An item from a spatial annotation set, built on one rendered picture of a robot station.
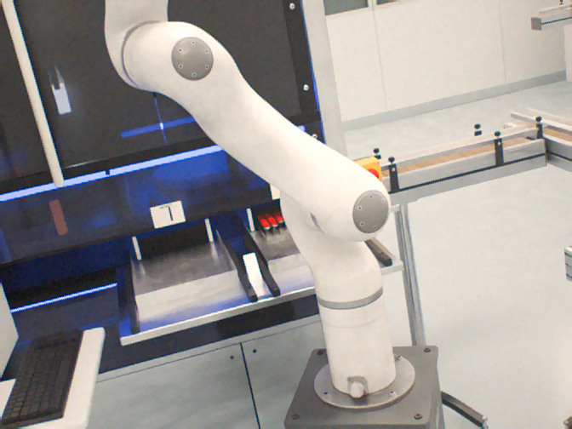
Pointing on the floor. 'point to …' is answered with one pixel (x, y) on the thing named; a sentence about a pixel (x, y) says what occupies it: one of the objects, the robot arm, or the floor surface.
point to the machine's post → (323, 74)
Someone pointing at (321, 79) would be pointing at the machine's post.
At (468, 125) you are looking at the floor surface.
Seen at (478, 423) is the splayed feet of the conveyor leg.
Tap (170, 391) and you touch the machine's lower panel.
